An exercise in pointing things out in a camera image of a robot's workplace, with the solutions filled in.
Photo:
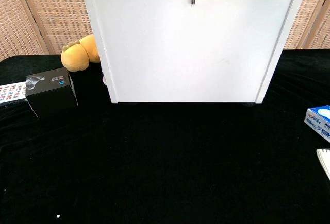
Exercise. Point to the white cabinet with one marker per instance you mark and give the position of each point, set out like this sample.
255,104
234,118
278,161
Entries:
185,41

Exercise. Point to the black velvet tablecloth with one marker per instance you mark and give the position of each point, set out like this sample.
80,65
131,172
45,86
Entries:
154,170

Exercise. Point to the orange plush toy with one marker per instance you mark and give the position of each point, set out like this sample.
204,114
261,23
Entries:
76,58

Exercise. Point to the black product box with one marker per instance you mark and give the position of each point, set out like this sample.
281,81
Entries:
51,95

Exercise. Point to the woven folding screen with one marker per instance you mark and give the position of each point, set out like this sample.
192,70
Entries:
312,23
51,15

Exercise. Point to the long blue and white box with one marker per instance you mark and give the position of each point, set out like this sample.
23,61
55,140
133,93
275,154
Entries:
321,122

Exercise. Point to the white notebook edge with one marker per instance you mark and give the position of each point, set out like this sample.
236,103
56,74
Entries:
325,162

